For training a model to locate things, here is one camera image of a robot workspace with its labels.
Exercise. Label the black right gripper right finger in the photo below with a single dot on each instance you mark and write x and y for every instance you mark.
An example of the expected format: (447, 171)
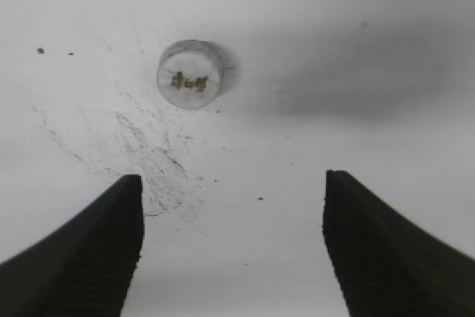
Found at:
(385, 264)

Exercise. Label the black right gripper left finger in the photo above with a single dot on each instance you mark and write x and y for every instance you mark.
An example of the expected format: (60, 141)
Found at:
(85, 267)

